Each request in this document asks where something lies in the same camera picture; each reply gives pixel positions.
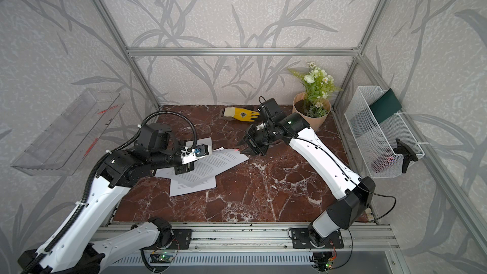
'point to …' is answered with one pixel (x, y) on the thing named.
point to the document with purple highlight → (176, 188)
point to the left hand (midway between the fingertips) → (203, 152)
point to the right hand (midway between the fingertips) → (234, 146)
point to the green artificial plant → (317, 84)
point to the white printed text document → (220, 161)
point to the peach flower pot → (300, 107)
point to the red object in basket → (382, 163)
